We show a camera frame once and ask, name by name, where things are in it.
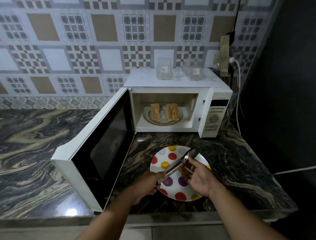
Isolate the beige wall power strip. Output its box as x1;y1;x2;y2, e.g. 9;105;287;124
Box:
219;35;230;77

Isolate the white microwave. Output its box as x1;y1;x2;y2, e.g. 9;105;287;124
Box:
50;68;233;213

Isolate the silver refrigerator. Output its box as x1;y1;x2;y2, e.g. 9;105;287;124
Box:
239;0;316;240

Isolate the person's left forearm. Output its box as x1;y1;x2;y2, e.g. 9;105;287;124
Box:
75;195;139;240

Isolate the triangle sandwich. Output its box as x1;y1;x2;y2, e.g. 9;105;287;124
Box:
167;103;179;122
150;103;162;122

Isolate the black wall cable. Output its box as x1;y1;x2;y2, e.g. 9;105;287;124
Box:
228;0;242;46

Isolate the person's right forearm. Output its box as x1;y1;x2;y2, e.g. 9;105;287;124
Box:
208;183;288;240

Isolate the person's left hand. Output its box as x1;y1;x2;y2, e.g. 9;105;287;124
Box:
131;170;166;206

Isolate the black appliance cable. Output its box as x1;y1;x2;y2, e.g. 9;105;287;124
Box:
228;65;235;89

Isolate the white plug cable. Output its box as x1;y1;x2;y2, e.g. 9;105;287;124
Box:
229;57;316;176

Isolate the kitchen base cabinet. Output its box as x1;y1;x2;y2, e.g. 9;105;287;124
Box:
0;217;272;240

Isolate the glass turntable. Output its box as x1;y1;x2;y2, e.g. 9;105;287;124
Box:
143;105;184;126

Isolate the person's right hand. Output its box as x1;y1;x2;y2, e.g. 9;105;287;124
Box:
181;157;222;199

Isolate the clear plastic sandwich package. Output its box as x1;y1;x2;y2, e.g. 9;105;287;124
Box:
181;59;207;81
156;57;173;80

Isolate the metal cutlery piece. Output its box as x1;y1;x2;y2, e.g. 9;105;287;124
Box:
157;148;199;185

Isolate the polka dot plate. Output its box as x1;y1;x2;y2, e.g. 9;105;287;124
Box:
150;145;212;202

